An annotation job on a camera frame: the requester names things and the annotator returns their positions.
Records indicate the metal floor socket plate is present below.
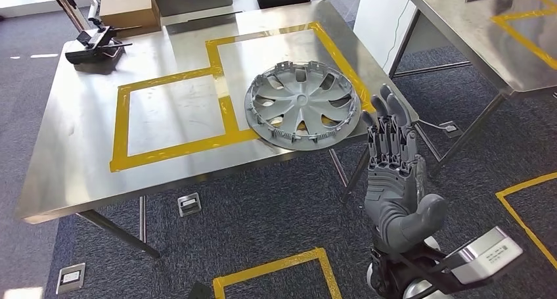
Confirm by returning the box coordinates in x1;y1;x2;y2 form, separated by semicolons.
438;120;464;139
55;262;87;296

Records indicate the chrome stand post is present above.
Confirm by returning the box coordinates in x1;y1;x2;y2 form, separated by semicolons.
49;0;93;33

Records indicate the thin grey cable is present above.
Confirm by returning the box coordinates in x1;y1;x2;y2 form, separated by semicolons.
380;0;412;69

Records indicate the white socket cable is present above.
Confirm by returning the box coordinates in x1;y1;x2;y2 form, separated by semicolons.
415;118;445;130

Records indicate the white clamp bracket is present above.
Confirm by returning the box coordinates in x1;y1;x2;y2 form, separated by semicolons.
87;0;105;32

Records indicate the stainless steel workbench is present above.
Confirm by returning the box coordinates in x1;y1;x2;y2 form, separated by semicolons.
15;0;420;260
388;0;557;178

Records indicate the raised floor socket box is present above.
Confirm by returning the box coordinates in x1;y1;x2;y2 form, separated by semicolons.
177;192;203;218

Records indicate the black handheld controller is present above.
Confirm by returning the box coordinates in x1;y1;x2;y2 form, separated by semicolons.
65;24;133;75

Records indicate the cardboard box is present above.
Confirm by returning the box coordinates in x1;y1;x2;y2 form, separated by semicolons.
99;0;163;39

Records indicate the grey plastic wheel hubcap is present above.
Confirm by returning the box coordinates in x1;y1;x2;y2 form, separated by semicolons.
243;60;362;152

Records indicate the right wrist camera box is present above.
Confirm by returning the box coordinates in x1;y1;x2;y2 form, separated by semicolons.
417;225;525;289

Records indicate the white partition panel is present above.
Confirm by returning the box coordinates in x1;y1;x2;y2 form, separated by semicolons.
352;0;421;74

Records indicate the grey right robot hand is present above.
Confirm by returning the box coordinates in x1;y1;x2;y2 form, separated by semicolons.
360;83;448;254

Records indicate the yellow floor tape rectangle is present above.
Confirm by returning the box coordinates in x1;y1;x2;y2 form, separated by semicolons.
212;246;344;299
495;172;557;269

